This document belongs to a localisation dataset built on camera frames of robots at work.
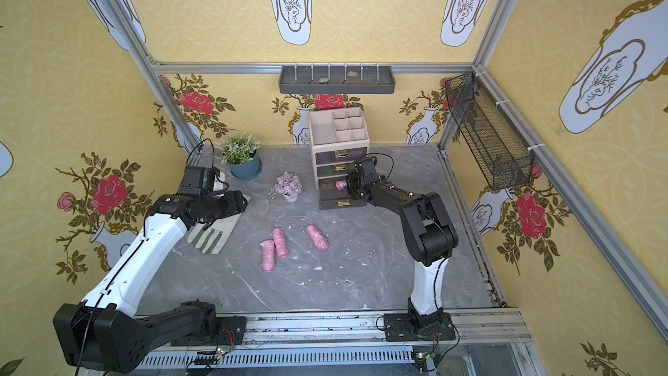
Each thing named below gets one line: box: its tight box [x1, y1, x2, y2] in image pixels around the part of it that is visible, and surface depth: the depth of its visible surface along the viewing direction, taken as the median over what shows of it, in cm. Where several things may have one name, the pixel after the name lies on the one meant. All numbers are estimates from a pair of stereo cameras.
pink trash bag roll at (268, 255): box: [259, 239, 276, 273], surface depth 88 cm
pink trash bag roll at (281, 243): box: [272, 228, 290, 260], surface depth 91 cm
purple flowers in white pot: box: [268, 171, 303, 203], surface depth 99 cm
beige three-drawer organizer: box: [307, 107, 371, 210], surface depth 95 cm
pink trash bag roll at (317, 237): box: [306, 223, 329, 251], surface depth 92 cm
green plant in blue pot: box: [214, 133, 262, 182], surface depth 100 cm
